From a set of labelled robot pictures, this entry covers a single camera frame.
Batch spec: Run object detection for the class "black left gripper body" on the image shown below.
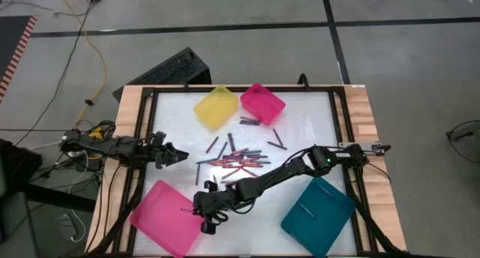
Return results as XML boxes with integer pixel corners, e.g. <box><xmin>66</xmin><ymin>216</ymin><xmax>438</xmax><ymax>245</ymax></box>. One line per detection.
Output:
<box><xmin>140</xmin><ymin>141</ymin><xmax>173</xmax><ymax>168</ymax></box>

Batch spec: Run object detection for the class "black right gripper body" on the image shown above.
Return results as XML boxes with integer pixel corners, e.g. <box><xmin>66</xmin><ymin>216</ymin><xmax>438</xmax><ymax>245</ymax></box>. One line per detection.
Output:
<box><xmin>194</xmin><ymin>182</ymin><xmax>248</xmax><ymax>216</ymax></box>

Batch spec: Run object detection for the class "large pink plastic tray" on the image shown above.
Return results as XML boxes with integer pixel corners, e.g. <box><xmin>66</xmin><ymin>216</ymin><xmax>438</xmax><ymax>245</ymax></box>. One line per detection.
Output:
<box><xmin>129</xmin><ymin>179</ymin><xmax>206</xmax><ymax>258</ymax></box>

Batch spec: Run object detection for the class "yellow plastic bin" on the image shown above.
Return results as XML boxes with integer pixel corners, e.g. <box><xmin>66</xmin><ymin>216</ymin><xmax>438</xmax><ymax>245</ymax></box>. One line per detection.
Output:
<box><xmin>193</xmin><ymin>85</ymin><xmax>239</xmax><ymax>131</ymax></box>

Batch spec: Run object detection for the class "black perforated computer case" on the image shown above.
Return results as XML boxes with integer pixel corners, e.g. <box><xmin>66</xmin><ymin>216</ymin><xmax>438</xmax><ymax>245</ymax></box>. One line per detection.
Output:
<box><xmin>112</xmin><ymin>46</ymin><xmax>212</xmax><ymax>102</ymax></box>

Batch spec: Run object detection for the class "small pink plastic bin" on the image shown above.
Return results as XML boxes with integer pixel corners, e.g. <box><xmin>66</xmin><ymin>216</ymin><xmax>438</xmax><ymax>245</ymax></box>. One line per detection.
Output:
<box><xmin>239</xmin><ymin>82</ymin><xmax>287</xmax><ymax>127</ymax></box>

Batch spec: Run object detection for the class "teal plastic tray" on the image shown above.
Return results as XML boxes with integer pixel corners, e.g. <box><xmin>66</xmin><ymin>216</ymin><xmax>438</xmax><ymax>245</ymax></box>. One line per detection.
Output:
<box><xmin>280</xmin><ymin>176</ymin><xmax>356</xmax><ymax>258</ymax></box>

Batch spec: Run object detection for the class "black mat with striped edge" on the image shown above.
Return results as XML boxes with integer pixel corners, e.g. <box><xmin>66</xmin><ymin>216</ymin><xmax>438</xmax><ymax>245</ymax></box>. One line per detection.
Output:
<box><xmin>0</xmin><ymin>14</ymin><xmax>39</xmax><ymax>104</ymax></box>

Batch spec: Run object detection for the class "white cable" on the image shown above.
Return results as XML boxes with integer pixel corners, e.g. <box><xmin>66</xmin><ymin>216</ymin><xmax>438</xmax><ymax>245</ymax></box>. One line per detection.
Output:
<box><xmin>55</xmin><ymin>208</ymin><xmax>88</xmax><ymax>244</ymax></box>

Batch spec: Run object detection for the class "yellow cable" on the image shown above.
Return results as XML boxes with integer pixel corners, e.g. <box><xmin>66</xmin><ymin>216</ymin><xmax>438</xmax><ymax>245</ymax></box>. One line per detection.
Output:
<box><xmin>54</xmin><ymin>0</ymin><xmax>109</xmax><ymax>139</ymax></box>

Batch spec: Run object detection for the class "black floor cable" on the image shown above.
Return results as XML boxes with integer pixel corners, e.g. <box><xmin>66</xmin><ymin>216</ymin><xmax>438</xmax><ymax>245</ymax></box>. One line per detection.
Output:
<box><xmin>0</xmin><ymin>0</ymin><xmax>116</xmax><ymax>146</ymax></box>

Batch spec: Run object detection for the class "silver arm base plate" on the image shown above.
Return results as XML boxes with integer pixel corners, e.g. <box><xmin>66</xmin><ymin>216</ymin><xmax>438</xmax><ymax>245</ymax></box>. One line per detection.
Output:
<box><xmin>338</xmin><ymin>140</ymin><xmax>380</xmax><ymax>149</ymax></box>

